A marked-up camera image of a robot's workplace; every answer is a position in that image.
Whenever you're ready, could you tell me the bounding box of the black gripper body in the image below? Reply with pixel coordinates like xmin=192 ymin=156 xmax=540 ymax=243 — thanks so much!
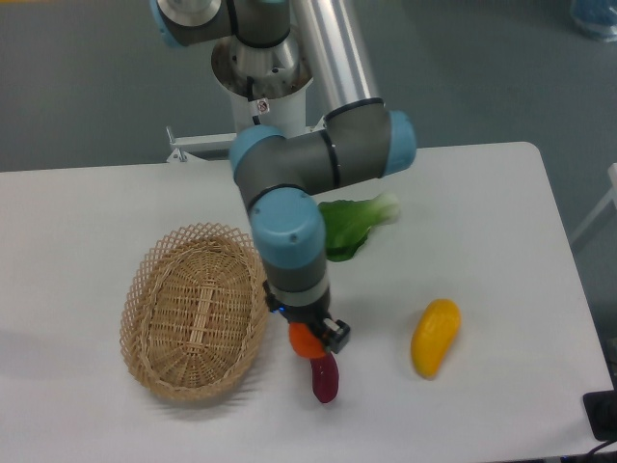
xmin=269 ymin=296 xmax=331 ymax=338

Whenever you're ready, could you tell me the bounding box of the orange fruit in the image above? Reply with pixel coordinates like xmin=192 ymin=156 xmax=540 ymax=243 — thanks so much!
xmin=288 ymin=322 xmax=327 ymax=360

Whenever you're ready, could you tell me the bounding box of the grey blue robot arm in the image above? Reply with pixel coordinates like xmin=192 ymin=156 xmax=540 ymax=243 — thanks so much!
xmin=150 ymin=1 xmax=416 ymax=353

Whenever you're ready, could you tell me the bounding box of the woven wicker basket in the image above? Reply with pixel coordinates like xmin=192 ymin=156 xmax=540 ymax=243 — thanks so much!
xmin=120 ymin=223 xmax=268 ymax=402

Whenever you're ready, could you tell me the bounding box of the purple sweet potato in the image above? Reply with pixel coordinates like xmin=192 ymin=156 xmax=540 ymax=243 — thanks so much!
xmin=310 ymin=354 xmax=339 ymax=404

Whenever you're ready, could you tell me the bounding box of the green bok choy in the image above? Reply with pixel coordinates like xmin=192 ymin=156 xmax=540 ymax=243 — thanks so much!
xmin=318 ymin=193 xmax=400 ymax=262

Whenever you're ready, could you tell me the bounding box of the yellow mango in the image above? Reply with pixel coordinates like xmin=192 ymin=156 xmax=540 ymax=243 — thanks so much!
xmin=410 ymin=299 xmax=462 ymax=379

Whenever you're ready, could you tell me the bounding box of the black device at edge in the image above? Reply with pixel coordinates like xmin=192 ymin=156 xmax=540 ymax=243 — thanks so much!
xmin=582 ymin=390 xmax=616 ymax=441

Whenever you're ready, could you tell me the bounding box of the white furniture leg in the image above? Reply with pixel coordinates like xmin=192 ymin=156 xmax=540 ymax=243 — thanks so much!
xmin=569 ymin=163 xmax=616 ymax=253

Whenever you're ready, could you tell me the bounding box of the blue plastic bag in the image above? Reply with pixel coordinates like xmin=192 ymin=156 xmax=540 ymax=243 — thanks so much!
xmin=570 ymin=0 xmax=616 ymax=42

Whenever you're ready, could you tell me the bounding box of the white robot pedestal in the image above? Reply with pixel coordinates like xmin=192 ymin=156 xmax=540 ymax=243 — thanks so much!
xmin=166 ymin=28 xmax=325 ymax=163

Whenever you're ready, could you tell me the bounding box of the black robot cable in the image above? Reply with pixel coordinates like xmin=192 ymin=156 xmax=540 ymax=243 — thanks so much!
xmin=245 ymin=75 xmax=265 ymax=129

